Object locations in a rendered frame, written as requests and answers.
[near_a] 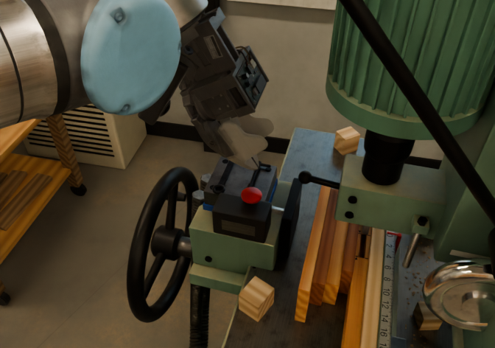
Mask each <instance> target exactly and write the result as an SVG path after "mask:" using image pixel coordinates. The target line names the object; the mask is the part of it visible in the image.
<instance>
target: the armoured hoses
mask: <svg viewBox="0 0 495 348"><path fill-rule="evenodd" d="M211 175H212V174H209V173H208V174H204V175H202V176H201V178H200V179H201V180H200V190H196V191H194V192H193V193H192V220H193V218H194V216H195V214H196V212H197V210H198V207H199V206H201V205H202V204H203V203H204V194H203V191H204V189H205V188H206V185H207V183H208V181H209V179H210V177H211ZM193 263H194V262H193V257H192V251H191V267H192V265H193ZM190 285H191V286H190V287H191V288H190V289H191V290H190V291H191V292H190V325H191V326H190V328H191V329H190V333H189V335H190V336H189V338H190V340H189V342H190V343H189V345H190V347H189V348H207V347H208V345H207V343H208V326H209V325H208V323H209V322H208V320H209V318H208V317H209V307H210V306H209V304H210V303H209V302H210V300H209V299H210V288H206V287H203V286H199V285H194V284H190Z"/></svg>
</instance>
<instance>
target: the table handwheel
mask: <svg viewBox="0 0 495 348"><path fill-rule="evenodd" d="M179 182H182V183H183V185H184V187H185V190H186V200H187V213H186V227H185V231H183V230H182V229H178V228H175V213H176V203H177V196H178V184H179ZM196 190H199V186H198V182H197V179H196V177H195V175H194V173H193V172H192V171H191V170H190V169H188V168H186V167H174V168H172V169H171V170H169V171H167V172H166V173H165V174H164V175H163V176H162V177H161V178H160V179H159V180H158V182H157V183H156V185H155V186H154V187H153V189H152V191H151V193H150V194H149V196H148V198H147V200H146V202H145V204H144V207H143V209H142V211H141V214H140V216H139V219H138V222H137V225H136V229H135V232H134V235H133V240H132V243H131V247H130V254H129V259H128V264H127V299H128V303H129V306H130V309H131V311H132V313H133V315H134V316H135V317H136V318H137V319H138V320H139V321H142V322H145V323H149V322H153V321H156V320H158V319H159V318H160V317H162V315H163V314H165V312H166V311H168V309H169V308H170V306H171V305H172V303H173V302H174V300H175V298H176V296H177V294H178V292H179V290H180V288H181V286H182V284H183V281H184V279H185V277H186V274H187V271H188V269H189V265H190V262H191V249H192V248H191V247H192V246H191V240H190V234H189V226H190V224H191V222H192V193H193V192H194V191H196ZM167 196H168V206H167V212H166V223H165V225H161V226H159V227H158V228H157V229H156V230H155V231H154V233H153V229H154V227H155V223H156V220H157V219H158V216H159V213H160V211H161V208H162V206H163V205H164V202H165V200H166V198H167ZM152 233H153V236H152ZM151 238H152V239H151ZM150 240H151V243H150ZM149 246H150V249H151V252H152V254H153V256H154V257H156V258H155V260H154V262H153V264H152V267H151V269H150V271H149V273H148V275H147V277H146V279H145V280H144V275H145V267H146V261H147V253H148V249H149ZM165 260H172V261H175V260H178V261H177V263H176V266H175V269H174V271H173V273H172V276H171V278H170V280H169V282H168V284H167V286H166V288H165V289H164V292H163V293H162V294H161V296H160V297H159V298H158V300H157V301H156V302H155V303H154V304H153V305H151V306H148V304H147V301H146V298H147V296H148V294H149V292H150V289H151V287H152V285H153V283H154V281H155V278H156V277H157V275H158V273H159V271H160V269H161V267H162V265H163V264H164V261H165Z"/></svg>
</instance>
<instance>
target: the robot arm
mask: <svg viewBox="0 0 495 348"><path fill-rule="evenodd" d="M207 6H208V1H207V0H0V129H2V128H5V127H8V126H11V125H15V124H18V123H20V122H25V121H27V120H30V119H45V118H47V117H49V116H54V115H56V114H61V113H64V112H67V111H70V110H73V109H75V108H79V107H82V106H84V105H88V104H94V105H95V106H96V107H97V108H98V109H99V110H101V111H103V112H105V113H108V114H117V115H122V116H127V115H133V114H138V118H140V119H142V120H144V121H145V122H146V123H148V124H150V125H154V124H155V123H156V121H157V119H158V118H159V117H160V116H163V115H165V114H166V113H167V112H168V111H169V109H170V105H171V100H170V99H171V97H172V95H173V94H174V92H175V90H176V88H177V87H178V86H179V89H180V90H181V92H180V95H181V96H182V101H183V107H185V109H186V111H187V113H188V115H189V117H190V118H191V123H192V124H193V125H194V126H195V127H196V129H197V131H198V133H199V134H200V136H201V138H202V139H203V141H204V142H205V143H206V144H207V145H208V146H209V147H210V148H211V149H212V150H214V151H215V152H217V153H218V154H220V155H221V156H222V157H223V158H227V159H229V160H230V161H232V162H233V163H235V164H238V165H239V166H241V167H244V168H246V169H249V170H257V169H258V168H259V160H258V157H257V154H258V153H260V152H262V151H263V150H265V149H266V148H267V145H268V143H267V140H266V139H265V137H266V136H268V135H269V134H271V133H272V132H273V130H274V125H273V123H272V122H271V120H270V119H268V118H262V117H255V116H252V115H251V114H252V113H255V109H256V106H257V105H258V103H259V100H260V98H261V96H262V93H263V91H264V89H265V86H266V85H267V82H269V79H268V78H267V75H266V74H265V72H264V70H263V68H262V67H261V65H260V63H259V62H258V60H257V58H256V56H255V55H254V53H253V50H252V49H251V48H250V45H249V46H246V47H243V46H238V47H234V45H233V43H232V42H231V39H230V38H229V37H228V34H227V33H226V31H225V30H224V28H223V26H222V25H221V23H222V22H223V20H224V19H225V15H224V14H223V12H222V10H221V9H220V7H218V8H216V9H213V10H211V11H209V12H207V13H205V12H204V10H205V9H206V8H207ZM237 48H241V49H237ZM184 75H185V76H184ZM179 84H180V85H179ZM218 121H220V123H218Z"/></svg>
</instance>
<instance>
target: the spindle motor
mask: <svg viewBox="0 0 495 348"><path fill-rule="evenodd" d="M363 1H364V2H365V4H366V5H367V7H368V9H369V10H370V11H371V13H372V14H373V16H374V18H375V19H376V20H377V22H378V23H379V25H380V27H381V28H382V29H383V31H384V32H385V34H386V36H387V37H388V38H389V40H390V42H391V43H392V45H393V46H394V47H395V49H396V51H397V52H398V53H399V55H400V56H401V58H402V60H403V61H404V62H405V64H406V65H407V67H408V69H409V70H410V71H411V73H412V75H413V77H414V78H415V79H416V81H417V82H418V84H419V86H420V87H421V88H422V90H423V91H424V93H425V95H426V96H427V97H428V99H429V101H430V102H431V103H432V105H433V106H434V108H435V110H436V111H437V112H438V114H439V115H440V117H441V119H442V120H443V121H444V123H445V124H446V126H447V128H448V129H449V130H450V132H451V133H452V135H453V136H456V135H458V134H461V133H463V132H465V131H467V130H469V129H470V128H471V127H473V126H474V125H475V124H476V123H477V122H478V120H479V118H480V117H481V114H482V112H483V109H484V107H485V104H486V102H487V100H488V96H489V94H490V93H491V89H492V87H493V85H494V82H495V0H363ZM326 95H327V97H328V99H329V101H330V103H331V104H332V105H333V106H334V108H335V109H336V110H337V111H338V112H339V113H340V114H342V115H343V116H344V117H345V118H346V119H348V120H350V121H352V122H353V123H355V124H357V125H359V126H361V127H363V128H365V129H368V130H370V131H373V132H375V133H380V134H382V135H386V136H392V137H395V138H399V139H410V140H435V139H434V138H433V136H432V135H431V133H430V132H429V131H428V129H427V128H426V126H425V124H424V123H423V122H422V121H421V119H420V117H419V116H418V115H417V113H416V112H415V110H414V109H413V107H412V106H411V104H410V103H409V101H408V100H407V98H406V97H405V96H404V94H403V93H402V91H401V89H400V88H399V87H398V86H397V84H396V82H395V81H394V79H393V78H392V77H391V76H390V74H389V72H388V71H387V70H386V68H385V66H384V65H383V64H382V62H381V61H380V59H379V58H378V56H377V55H376V53H375V52H374V51H373V49H372V48H371V46H370V44H369V43H368V42H367V41H366V39H365V37H364V36H363V34H362V33H361V32H360V30H359V28H358V27H357V26H356V24H355V23H354V21H353V20H352V18H351V17H350V15H349V14H348V13H347V11H346V10H345V8H344V6H343V5H342V4H341V3H340V1H339V0H337V4H336V10H335V16H334V26H333V33H332V38H331V49H330V55H329V66H328V71H327V77H326Z"/></svg>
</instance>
